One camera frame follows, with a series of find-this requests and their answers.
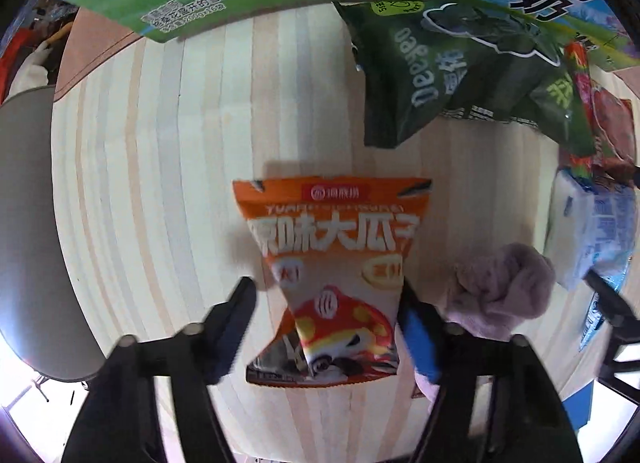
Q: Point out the orange sunflower seed bag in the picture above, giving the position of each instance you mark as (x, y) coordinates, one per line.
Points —
(336, 248)

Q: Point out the red snack packet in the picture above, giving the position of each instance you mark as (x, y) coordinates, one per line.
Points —
(610, 125)

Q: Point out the orange plastic bag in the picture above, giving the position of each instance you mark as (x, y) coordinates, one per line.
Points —
(22, 43)

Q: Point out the green seaweed snack bag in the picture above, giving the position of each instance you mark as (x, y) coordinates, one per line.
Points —
(439, 58)

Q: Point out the white goose plush toy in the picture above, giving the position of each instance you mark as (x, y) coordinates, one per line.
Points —
(39, 69)

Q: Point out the striped table mat with cat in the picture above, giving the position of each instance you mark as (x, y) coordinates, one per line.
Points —
(145, 149)

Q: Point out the blue tissue pack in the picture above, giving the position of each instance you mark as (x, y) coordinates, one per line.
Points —
(591, 227)

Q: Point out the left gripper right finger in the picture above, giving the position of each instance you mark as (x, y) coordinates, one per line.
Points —
(495, 400)

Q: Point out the lilac soft cloth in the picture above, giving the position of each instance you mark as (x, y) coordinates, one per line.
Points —
(492, 294)

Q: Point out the blue yellow long packet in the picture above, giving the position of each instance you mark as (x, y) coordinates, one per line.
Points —
(593, 321)

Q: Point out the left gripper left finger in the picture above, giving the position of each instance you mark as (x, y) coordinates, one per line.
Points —
(119, 420)

